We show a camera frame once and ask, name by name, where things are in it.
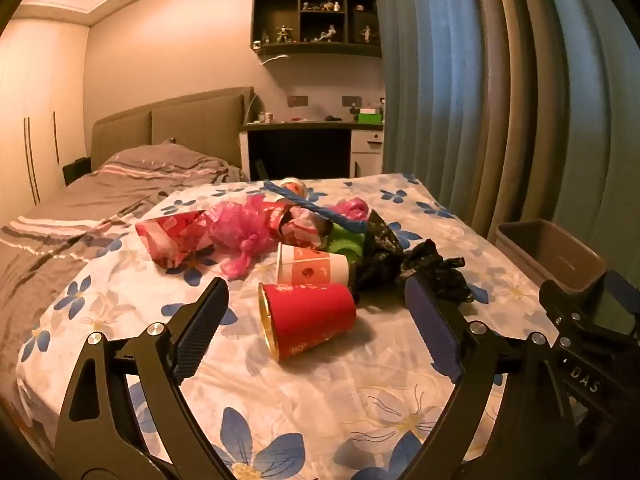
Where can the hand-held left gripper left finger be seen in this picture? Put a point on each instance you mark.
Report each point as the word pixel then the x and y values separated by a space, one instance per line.
pixel 200 330

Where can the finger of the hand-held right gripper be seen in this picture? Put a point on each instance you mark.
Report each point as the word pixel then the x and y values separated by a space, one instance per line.
pixel 622 287
pixel 560 300

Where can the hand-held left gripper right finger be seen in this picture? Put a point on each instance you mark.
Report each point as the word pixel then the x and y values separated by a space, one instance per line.
pixel 435 325

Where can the black plastic bag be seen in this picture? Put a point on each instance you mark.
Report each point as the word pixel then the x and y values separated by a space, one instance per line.
pixel 382 255

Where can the red printed wrapper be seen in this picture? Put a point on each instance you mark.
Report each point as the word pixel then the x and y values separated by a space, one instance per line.
pixel 170 237

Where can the large pink plastic bag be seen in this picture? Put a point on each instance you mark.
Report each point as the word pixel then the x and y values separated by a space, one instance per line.
pixel 240 235

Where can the plain red paper cup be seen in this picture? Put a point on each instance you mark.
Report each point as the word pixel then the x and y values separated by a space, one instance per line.
pixel 315 317

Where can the green wrapper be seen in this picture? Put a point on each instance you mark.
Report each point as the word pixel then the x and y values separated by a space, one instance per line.
pixel 345 245

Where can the white and orange paper cup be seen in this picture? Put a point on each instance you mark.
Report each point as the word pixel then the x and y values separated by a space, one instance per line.
pixel 310 267

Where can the small pink plastic bag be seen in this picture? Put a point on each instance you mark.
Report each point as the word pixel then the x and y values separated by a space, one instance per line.
pixel 352 209

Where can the red and white paper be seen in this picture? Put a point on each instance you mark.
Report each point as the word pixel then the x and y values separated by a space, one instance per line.
pixel 305 230

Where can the blue plastic strip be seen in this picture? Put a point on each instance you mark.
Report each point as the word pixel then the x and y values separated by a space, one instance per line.
pixel 320 210

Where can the red and white round cup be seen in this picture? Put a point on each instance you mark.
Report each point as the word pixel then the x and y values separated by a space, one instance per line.
pixel 294 187

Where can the blue floral blanket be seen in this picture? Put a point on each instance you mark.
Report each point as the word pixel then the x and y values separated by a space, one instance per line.
pixel 310 410

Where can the grey striped duvet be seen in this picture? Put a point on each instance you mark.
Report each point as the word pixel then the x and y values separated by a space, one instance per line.
pixel 100 200

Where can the dark top white desk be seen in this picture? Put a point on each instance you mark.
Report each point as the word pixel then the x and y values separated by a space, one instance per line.
pixel 365 147

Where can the dark nightstand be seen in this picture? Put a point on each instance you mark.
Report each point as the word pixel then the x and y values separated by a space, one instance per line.
pixel 75 170

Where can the padded brown headboard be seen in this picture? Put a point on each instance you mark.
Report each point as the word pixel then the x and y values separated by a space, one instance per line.
pixel 195 120

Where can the green box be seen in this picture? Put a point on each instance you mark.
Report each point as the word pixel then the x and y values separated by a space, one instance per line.
pixel 370 117

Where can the blue grey curtain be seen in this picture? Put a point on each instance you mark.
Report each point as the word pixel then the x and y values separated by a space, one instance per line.
pixel 500 85

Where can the white wardrobe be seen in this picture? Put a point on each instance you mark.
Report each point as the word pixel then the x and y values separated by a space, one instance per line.
pixel 40 110

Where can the group of small figurines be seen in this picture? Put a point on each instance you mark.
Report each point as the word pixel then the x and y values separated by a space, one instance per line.
pixel 284 34

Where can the grey wall outlet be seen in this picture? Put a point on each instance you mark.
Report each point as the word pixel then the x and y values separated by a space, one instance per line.
pixel 348 101
pixel 297 101

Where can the dark wall shelf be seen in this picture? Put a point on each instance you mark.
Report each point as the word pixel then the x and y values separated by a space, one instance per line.
pixel 272 5

